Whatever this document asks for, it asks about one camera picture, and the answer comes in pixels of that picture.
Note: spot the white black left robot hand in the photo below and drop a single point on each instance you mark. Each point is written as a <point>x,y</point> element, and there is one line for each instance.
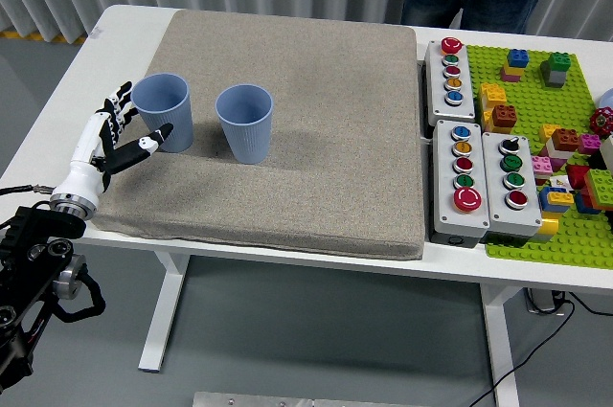
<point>81,172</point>

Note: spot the blue ribbed cup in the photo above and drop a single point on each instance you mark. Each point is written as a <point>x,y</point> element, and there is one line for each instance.
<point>177,134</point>
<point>246,139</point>

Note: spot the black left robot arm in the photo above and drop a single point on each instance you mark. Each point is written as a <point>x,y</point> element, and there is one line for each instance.
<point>38,234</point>

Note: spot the yellow floor tape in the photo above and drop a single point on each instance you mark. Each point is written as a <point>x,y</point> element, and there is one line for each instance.
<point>62,38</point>

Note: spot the small table sticker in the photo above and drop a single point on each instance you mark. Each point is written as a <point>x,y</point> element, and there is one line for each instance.
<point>96,32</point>

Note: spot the white table leg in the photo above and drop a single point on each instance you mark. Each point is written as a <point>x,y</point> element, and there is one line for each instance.
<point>160,321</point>
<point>500,354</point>

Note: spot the grey-brown padded mat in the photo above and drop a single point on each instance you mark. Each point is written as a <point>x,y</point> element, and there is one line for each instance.
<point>311,139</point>

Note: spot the silver metal plate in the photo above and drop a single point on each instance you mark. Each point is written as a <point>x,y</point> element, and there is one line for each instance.
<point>287,400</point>

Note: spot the grey five-button control box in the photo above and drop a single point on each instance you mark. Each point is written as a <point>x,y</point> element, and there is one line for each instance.
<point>437,91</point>
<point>443,196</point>

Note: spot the brown brick on yellow brick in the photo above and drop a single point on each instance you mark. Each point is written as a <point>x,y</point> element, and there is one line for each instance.
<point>504,115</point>

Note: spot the blue yellow pink brick stack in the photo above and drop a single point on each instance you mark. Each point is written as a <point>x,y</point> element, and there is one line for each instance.
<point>517,58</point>

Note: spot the green studded baseplate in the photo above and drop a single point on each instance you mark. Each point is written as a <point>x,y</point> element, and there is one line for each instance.
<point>527,100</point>

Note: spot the single yellow brick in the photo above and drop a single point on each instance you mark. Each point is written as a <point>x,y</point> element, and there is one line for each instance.
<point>547,133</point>

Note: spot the yellow cylinder brick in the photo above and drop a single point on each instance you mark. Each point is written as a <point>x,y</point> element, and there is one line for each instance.
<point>550,225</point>

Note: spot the blue and yellow brick stack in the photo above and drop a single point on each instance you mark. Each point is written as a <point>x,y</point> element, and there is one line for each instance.
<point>555,197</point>

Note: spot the grey floor power strip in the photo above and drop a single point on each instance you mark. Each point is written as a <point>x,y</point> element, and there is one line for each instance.
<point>541,301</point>

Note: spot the brown white pink brick stack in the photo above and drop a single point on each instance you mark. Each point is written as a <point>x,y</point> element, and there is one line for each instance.
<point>565,139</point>

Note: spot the green grey brick stack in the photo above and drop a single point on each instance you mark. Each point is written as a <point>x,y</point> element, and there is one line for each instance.
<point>558,62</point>

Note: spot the red brick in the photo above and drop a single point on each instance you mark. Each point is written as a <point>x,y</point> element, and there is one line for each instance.
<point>577,176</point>

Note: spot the magenta brick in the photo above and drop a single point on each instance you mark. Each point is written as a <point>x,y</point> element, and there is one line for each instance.
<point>589,143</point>

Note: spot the large green orange brick pile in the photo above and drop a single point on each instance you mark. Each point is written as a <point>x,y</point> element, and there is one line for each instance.
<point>601,184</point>

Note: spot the red valve handwheel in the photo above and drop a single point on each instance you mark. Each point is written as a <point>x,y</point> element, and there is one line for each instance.
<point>601,120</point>

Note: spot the white box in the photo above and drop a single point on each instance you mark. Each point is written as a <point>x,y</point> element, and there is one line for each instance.
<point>607,153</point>

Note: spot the light blue dish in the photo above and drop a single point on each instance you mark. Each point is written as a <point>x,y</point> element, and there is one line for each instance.
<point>608,99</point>

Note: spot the grey box with selector switch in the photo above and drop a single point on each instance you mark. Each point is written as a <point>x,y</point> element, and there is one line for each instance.
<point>495,196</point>

